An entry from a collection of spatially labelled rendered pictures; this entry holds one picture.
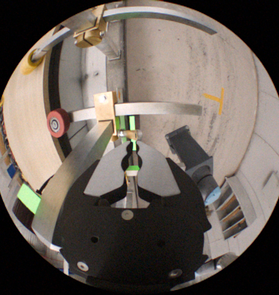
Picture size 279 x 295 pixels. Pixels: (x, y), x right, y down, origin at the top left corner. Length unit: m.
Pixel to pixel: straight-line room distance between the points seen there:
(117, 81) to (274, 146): 2.58
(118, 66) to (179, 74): 0.88
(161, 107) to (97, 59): 0.42
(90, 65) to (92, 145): 0.47
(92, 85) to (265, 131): 2.72
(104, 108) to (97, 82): 0.29
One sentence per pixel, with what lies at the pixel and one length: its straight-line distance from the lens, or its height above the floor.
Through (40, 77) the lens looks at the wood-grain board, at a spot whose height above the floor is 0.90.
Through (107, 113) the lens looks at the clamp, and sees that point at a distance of 0.27.
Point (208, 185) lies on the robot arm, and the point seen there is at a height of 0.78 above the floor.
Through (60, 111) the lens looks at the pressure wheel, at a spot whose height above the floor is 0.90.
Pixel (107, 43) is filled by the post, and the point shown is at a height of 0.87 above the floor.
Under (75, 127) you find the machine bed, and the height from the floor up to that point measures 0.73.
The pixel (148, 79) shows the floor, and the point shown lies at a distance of 1.13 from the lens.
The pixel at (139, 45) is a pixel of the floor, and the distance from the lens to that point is 1.25.
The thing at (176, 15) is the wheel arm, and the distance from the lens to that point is 0.26.
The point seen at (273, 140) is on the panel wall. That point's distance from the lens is 2.53.
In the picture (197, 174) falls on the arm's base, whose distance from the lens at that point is 0.84.
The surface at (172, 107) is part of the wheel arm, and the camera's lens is 0.28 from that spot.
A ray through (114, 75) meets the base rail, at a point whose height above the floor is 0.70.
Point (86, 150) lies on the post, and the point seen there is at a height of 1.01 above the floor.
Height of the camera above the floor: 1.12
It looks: 59 degrees down
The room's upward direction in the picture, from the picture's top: 178 degrees clockwise
